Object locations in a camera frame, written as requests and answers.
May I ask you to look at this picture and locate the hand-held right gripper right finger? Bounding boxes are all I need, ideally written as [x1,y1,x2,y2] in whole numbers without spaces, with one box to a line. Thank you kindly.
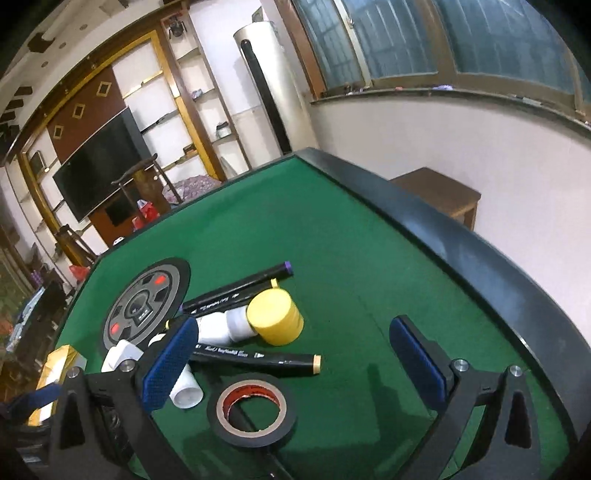
[389,315,542,480]

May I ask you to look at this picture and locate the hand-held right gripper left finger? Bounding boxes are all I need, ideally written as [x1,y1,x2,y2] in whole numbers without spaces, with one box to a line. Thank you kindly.
[48,316,199,480]

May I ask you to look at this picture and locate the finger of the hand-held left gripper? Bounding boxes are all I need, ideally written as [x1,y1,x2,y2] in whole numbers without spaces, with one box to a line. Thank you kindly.
[8,383,64,411]

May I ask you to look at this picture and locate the white plastic bottle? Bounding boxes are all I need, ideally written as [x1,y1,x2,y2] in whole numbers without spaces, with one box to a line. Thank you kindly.
[148,332,204,409]

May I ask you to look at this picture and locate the white labelled bottle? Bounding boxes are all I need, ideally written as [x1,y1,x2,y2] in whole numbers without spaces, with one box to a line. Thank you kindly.
[196,308,256,343]

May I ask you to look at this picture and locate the black marker beige caps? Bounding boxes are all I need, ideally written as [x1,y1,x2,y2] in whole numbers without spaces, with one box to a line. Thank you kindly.
[190,340,322,376]

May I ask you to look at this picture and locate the black marker purple caps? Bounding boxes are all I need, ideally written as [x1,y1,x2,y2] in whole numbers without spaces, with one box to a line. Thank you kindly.
[182,261,294,313]

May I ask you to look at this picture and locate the yellow round jar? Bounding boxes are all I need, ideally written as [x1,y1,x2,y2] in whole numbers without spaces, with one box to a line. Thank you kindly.
[246,288,305,347]

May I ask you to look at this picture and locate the black marker yellow caps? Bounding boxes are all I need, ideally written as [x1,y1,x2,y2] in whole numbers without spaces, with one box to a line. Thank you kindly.
[164,278,281,331]

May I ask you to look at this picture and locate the yellow and white box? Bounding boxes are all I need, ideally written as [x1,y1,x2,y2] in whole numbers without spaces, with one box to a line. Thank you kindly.
[28,344,88,426]

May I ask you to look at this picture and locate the round grey table control panel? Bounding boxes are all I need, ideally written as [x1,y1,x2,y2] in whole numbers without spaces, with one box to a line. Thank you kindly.
[100,257,191,352]

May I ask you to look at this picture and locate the black tape roll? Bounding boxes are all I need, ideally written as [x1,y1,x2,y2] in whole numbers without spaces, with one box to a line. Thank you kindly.
[207,373,299,449]

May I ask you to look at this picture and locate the red bag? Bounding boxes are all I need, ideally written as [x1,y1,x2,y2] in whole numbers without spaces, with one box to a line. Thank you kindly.
[131,199,160,232]

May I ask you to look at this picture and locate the wooden folding rack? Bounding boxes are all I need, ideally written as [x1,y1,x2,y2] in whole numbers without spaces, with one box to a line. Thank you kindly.
[54,224,99,269]

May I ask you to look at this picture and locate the brown wooden side table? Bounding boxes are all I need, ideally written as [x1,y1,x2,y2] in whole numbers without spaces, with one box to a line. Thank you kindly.
[390,167,482,231]

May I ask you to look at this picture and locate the patterned purple cushion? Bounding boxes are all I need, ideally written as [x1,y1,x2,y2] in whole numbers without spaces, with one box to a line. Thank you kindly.
[174,174,223,204]

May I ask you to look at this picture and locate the dark wooden chair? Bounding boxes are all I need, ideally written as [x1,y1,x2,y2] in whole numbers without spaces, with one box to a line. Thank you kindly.
[111,153,184,217]

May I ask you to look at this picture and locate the black flat television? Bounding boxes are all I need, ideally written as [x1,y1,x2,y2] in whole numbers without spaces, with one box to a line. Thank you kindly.
[52,106,151,223]

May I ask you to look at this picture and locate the white tower air conditioner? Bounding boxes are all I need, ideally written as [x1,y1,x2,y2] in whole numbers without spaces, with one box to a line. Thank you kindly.
[233,20,319,156]

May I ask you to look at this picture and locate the wooden framed window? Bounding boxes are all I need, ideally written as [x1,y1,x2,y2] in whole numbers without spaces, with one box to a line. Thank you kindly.
[277,0,591,127]

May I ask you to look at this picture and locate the gold framed wall shelf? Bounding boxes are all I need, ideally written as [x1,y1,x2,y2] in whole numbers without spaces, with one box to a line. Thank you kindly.
[159,8,253,182]

